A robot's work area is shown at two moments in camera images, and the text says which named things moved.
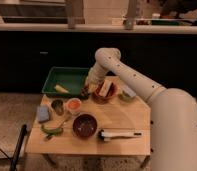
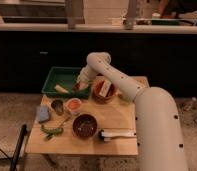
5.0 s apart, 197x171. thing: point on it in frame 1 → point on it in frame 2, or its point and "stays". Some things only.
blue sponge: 43,113 stays
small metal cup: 58,105 stays
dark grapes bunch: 84,92 → 78,86
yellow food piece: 61,89 stays
